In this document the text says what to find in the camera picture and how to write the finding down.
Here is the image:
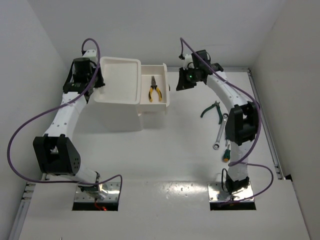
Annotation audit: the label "yellow black needle-nose pliers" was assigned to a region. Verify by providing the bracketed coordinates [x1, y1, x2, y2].
[148, 75, 162, 103]

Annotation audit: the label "white drawer cabinet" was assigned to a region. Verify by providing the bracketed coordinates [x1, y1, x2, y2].
[73, 56, 144, 133]

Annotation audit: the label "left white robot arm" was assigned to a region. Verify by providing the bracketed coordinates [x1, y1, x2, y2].
[33, 49, 108, 201]

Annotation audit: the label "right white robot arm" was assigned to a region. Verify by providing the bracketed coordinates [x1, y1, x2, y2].
[176, 50, 260, 194]

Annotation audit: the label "long silver ratchet wrench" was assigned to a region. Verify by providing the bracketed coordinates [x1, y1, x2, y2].
[212, 113, 229, 150]

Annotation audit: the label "green orange stubby screwdriver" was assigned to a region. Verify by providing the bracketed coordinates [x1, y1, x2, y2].
[222, 144, 231, 163]

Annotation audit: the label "green handled pliers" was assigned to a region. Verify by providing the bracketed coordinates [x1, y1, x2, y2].
[200, 100, 224, 125]

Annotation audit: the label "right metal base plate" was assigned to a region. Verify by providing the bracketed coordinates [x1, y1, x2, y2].
[207, 182, 255, 203]

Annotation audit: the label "metal base plate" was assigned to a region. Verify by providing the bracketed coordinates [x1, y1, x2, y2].
[74, 182, 121, 203]
[207, 182, 255, 203]

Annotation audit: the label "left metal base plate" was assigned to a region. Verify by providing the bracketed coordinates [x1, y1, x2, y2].
[74, 182, 121, 203]

